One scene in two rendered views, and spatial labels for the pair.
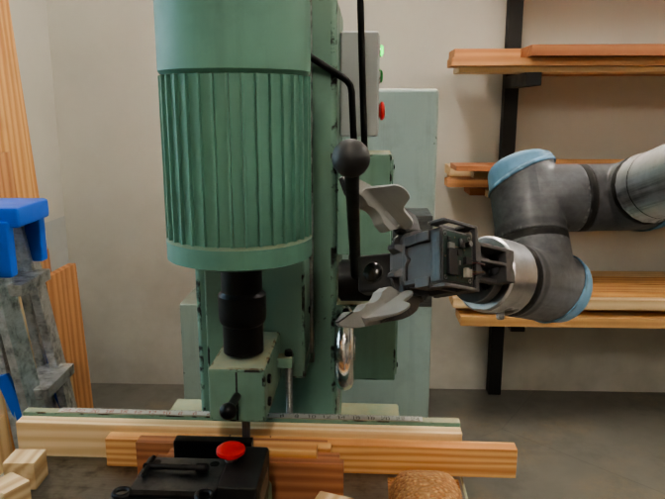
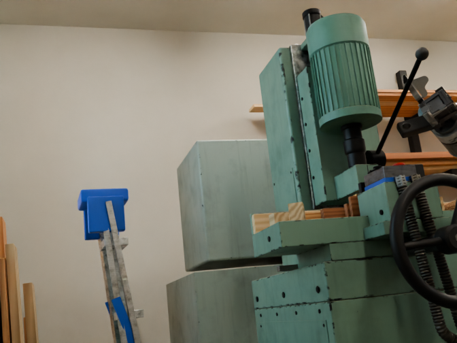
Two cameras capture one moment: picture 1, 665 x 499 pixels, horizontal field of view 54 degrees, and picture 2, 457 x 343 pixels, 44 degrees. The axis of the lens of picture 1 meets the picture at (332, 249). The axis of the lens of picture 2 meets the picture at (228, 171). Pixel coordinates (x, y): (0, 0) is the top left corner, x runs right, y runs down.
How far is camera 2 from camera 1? 1.29 m
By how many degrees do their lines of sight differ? 32
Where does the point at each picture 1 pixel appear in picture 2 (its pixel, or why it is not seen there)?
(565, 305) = not seen: outside the picture
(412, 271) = (433, 108)
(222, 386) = (362, 172)
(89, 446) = not seen: hidden behind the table
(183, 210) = (342, 94)
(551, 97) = not seen: hidden behind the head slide
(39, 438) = (265, 222)
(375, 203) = (413, 86)
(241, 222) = (367, 95)
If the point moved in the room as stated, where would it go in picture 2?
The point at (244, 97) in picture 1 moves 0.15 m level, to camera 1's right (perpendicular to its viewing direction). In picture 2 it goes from (361, 52) to (407, 54)
